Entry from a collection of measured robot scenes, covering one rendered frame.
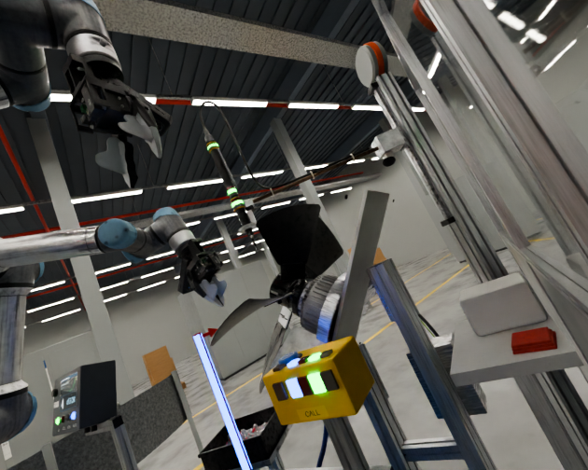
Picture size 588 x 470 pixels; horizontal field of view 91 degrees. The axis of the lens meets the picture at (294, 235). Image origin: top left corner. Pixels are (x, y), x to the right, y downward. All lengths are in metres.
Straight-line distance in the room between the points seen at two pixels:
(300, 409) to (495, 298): 0.61
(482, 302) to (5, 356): 1.31
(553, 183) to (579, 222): 0.04
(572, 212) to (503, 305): 0.62
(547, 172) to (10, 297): 1.20
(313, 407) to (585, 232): 0.42
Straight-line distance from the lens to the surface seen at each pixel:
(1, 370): 1.16
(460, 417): 1.08
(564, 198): 0.36
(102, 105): 0.57
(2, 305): 1.16
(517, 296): 0.95
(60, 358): 6.92
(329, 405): 0.53
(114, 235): 0.84
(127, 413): 2.71
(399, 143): 1.19
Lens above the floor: 1.19
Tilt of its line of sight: 10 degrees up
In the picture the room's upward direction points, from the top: 25 degrees counter-clockwise
